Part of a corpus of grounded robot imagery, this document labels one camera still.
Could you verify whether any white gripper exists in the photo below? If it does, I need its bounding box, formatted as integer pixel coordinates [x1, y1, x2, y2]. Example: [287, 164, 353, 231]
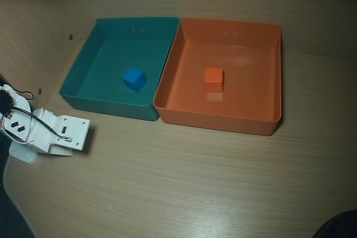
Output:
[0, 109, 39, 146]

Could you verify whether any thin servo cable loop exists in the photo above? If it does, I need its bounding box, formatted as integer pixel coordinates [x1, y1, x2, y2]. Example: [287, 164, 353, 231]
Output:
[13, 90, 34, 101]

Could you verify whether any teal plastic box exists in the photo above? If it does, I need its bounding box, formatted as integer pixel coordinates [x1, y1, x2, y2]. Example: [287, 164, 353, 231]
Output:
[59, 16, 180, 122]

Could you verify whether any red white black servo cable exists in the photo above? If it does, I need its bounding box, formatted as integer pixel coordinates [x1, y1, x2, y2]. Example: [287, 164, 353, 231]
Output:
[0, 114, 31, 146]

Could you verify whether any orange plastic box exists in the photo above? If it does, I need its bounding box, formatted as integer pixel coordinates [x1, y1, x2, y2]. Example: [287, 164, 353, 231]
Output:
[153, 17, 282, 137]

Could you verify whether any orange cube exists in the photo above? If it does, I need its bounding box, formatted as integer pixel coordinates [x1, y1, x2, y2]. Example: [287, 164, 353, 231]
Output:
[204, 67, 224, 93]

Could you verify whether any blue cube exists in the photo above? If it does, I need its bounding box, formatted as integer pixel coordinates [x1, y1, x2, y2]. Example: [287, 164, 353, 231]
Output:
[121, 67, 147, 93]

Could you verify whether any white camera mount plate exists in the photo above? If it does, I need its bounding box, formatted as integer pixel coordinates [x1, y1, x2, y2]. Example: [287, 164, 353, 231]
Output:
[32, 108, 90, 157]

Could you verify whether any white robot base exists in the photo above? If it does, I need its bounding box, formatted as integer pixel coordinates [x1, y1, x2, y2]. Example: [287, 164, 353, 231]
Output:
[9, 143, 38, 164]

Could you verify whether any dark round object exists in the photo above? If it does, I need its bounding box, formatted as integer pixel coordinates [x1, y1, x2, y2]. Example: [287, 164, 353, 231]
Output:
[313, 210, 357, 238]

